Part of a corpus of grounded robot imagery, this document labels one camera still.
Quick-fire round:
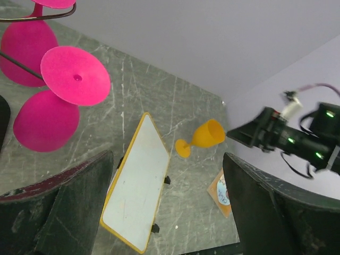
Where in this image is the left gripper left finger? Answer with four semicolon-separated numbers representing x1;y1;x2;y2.
1;150;114;254

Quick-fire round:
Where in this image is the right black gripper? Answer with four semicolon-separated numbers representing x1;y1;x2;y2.
226;107;287;152

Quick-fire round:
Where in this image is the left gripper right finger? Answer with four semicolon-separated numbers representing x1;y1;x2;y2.
223;152;339;255

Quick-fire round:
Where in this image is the orange wine glass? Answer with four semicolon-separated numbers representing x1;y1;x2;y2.
175;119;226;158

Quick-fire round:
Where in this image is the pink wine glass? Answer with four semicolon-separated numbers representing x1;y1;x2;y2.
0;0;78;88
12;45;112;153

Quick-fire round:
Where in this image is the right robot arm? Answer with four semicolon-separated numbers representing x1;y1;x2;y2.
226;103;339;173

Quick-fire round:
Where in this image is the black wine glass rack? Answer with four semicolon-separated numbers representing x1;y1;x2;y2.
0;2;77;155

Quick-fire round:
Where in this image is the orange framed whiteboard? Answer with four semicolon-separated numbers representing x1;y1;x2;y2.
100;113;170;254

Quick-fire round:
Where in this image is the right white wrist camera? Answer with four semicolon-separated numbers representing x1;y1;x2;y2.
280;91;303;120

